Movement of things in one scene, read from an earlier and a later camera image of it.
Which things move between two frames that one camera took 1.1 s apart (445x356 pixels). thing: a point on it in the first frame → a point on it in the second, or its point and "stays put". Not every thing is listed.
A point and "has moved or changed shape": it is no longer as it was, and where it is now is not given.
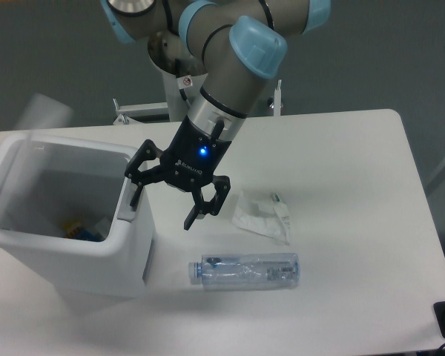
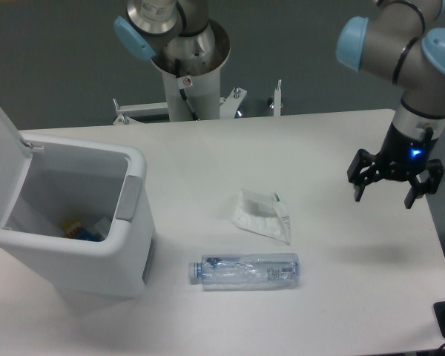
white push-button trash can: (64, 202) has moved or changed shape
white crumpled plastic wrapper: (263, 213) stays put
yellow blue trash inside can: (74, 230) stays put
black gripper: (190, 161) → (406, 156)
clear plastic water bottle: (245, 271) stays put
